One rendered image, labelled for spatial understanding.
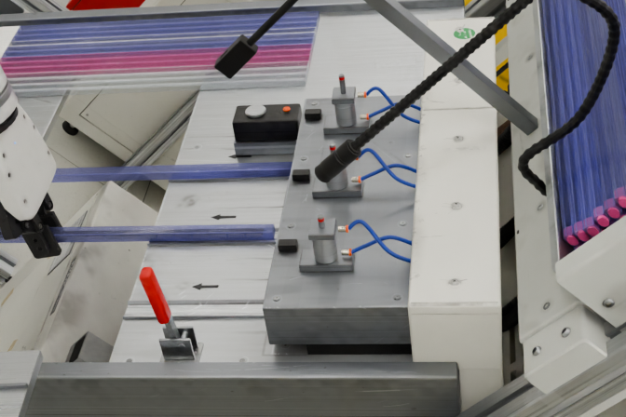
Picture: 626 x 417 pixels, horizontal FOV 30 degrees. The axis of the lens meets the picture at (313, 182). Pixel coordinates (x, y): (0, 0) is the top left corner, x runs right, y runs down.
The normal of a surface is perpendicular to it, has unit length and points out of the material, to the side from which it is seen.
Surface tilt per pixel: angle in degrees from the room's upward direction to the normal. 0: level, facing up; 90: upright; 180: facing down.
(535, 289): 90
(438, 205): 47
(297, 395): 90
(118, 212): 0
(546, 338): 90
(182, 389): 90
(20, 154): 33
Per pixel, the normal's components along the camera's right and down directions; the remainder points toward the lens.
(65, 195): 0.65, -0.55
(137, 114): -0.11, 0.62
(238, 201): -0.12, -0.79
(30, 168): 0.95, -0.16
